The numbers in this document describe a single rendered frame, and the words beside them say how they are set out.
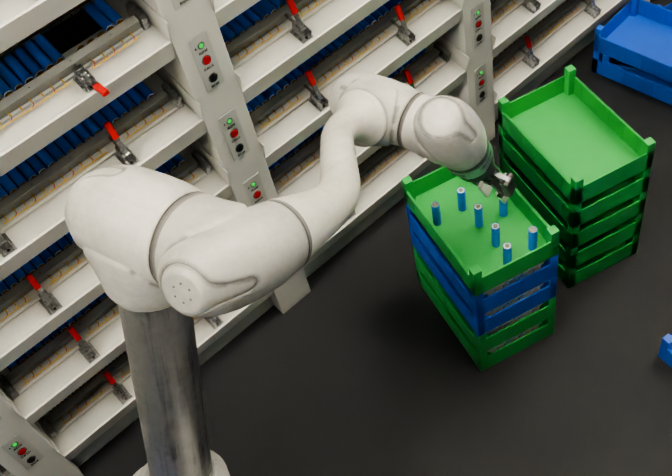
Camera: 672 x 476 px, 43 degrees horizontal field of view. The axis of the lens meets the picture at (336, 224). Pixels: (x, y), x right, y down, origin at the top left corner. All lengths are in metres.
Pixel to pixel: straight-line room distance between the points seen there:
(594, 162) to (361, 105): 0.70
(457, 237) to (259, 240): 0.89
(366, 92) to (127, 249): 0.56
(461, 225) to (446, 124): 0.52
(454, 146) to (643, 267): 0.92
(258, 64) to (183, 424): 0.75
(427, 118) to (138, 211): 0.54
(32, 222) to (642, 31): 1.79
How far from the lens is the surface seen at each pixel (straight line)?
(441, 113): 1.40
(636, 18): 2.73
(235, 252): 1.01
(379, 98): 1.47
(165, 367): 1.25
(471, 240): 1.85
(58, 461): 2.06
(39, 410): 1.91
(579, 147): 2.02
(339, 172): 1.23
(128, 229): 1.09
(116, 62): 1.54
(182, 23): 1.55
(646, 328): 2.13
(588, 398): 2.03
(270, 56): 1.74
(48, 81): 1.52
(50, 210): 1.63
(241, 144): 1.76
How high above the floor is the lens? 1.81
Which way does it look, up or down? 51 degrees down
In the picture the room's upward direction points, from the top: 15 degrees counter-clockwise
